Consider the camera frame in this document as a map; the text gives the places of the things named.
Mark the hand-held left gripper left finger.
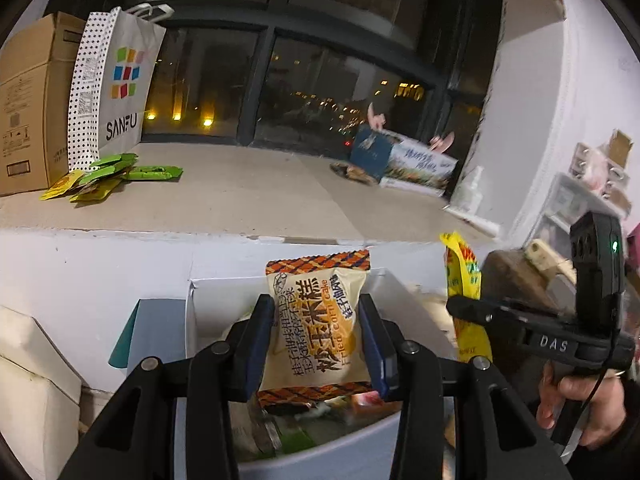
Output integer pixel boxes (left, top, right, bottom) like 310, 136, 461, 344
60, 294, 276, 480

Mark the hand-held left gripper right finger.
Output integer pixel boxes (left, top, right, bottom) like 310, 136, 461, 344
357, 293, 573, 480

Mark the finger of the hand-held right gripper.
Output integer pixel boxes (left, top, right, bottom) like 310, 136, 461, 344
446, 295, 532, 343
480, 296, 575, 321

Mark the yellow snack packet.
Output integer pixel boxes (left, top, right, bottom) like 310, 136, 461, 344
439, 231, 493, 364

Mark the orange red snack packet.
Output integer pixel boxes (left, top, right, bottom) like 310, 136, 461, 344
345, 392, 401, 414

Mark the orange plaid cake packet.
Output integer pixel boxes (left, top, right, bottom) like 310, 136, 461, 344
257, 249, 377, 416

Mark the large green snack packet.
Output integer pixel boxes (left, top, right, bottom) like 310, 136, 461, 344
277, 422, 331, 455

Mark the white storage box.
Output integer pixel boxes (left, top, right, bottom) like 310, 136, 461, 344
184, 266, 458, 480

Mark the person's right forearm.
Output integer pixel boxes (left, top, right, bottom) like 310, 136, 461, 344
570, 375, 640, 480

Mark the person's right hand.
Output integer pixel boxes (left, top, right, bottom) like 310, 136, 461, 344
536, 361, 628, 452

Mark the wooden side table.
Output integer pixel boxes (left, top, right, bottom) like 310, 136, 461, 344
480, 249, 577, 313

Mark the small yellow box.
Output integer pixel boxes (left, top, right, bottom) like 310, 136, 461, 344
525, 239, 569, 276

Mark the clear plastic drawer unit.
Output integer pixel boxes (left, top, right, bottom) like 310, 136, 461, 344
542, 172, 617, 241

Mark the white spray bottle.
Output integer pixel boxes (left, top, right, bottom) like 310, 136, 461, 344
450, 166, 485, 213

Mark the small open cardboard box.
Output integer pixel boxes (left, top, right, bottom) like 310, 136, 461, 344
607, 130, 634, 168

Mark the blue printed tissue box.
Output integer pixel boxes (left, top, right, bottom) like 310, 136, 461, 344
350, 125, 458, 196

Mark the brown wrapper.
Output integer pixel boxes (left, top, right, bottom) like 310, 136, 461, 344
330, 161, 381, 186

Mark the pile of green sachets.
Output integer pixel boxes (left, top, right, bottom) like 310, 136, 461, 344
40, 152, 184, 204

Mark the beige sofa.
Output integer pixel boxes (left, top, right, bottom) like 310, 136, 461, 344
0, 305, 83, 480

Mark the white dotted shopping bag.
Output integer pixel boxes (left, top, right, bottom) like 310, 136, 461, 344
67, 4, 173, 171

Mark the dark window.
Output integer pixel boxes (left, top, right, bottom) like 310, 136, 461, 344
45, 0, 506, 196

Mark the brown cardboard box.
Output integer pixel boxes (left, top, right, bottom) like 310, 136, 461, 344
0, 11, 88, 197

